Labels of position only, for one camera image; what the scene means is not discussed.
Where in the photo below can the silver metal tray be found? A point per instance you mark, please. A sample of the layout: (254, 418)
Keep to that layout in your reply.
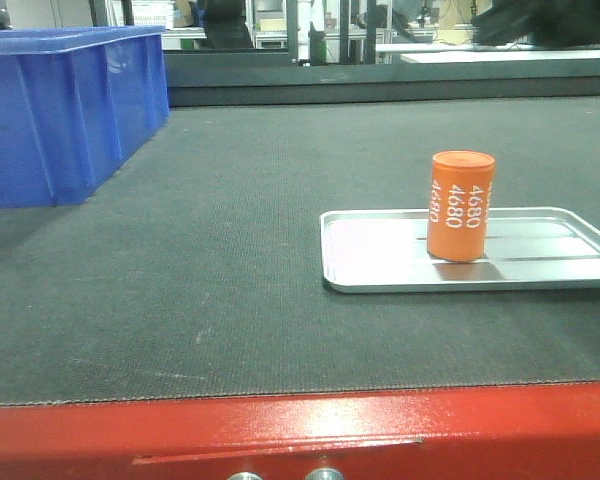
(526, 248)

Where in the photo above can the orange capacitor cylinder 4680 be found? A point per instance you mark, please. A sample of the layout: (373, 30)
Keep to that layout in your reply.
(459, 202)

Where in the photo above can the blue plastic bin on conveyor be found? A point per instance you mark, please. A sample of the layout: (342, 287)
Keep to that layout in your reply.
(75, 104)

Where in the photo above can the red conveyor frame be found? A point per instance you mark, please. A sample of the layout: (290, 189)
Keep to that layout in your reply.
(502, 432)

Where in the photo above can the black conveyor belt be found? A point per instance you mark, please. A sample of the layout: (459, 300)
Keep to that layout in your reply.
(195, 270)

